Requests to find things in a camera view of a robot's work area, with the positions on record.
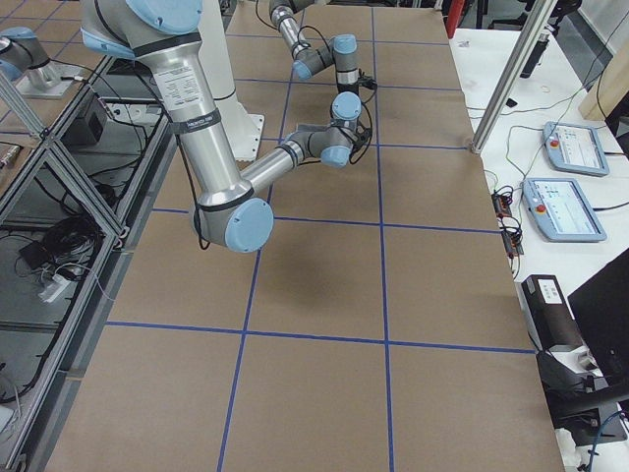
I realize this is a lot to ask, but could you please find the teach pendant tablet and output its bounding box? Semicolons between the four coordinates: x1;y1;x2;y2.
522;178;607;243
543;121;609;177

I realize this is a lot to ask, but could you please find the orange circuit board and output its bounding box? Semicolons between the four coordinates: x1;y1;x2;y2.
491;193;513;218

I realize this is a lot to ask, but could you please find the aluminium frame post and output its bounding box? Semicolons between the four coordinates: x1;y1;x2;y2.
470;0;557;154

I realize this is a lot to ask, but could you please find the white power strip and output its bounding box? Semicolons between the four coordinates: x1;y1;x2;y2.
38;274;70;303

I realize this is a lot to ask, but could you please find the upper teach pendant tablet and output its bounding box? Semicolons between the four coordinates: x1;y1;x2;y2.
543;121;609;177

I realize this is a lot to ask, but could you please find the aluminium frame rack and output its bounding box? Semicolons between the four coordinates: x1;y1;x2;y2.
1;59;172;471

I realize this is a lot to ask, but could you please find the black computer monitor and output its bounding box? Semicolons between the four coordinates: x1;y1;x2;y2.
568;251;628;384

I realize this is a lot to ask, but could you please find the lower teach pendant tablet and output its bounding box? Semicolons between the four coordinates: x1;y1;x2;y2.
522;178;607;243

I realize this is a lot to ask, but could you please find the black box with label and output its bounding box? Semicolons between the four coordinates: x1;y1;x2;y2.
521;274;584;352

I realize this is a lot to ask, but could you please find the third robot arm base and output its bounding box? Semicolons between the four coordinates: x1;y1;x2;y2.
1;27;83;99

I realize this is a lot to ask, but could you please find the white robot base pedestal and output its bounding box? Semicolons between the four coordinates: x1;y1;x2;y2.
205;0;266;163

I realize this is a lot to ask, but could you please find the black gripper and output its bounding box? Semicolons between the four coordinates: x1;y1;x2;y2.
336;82;360;94
349;118;372;165

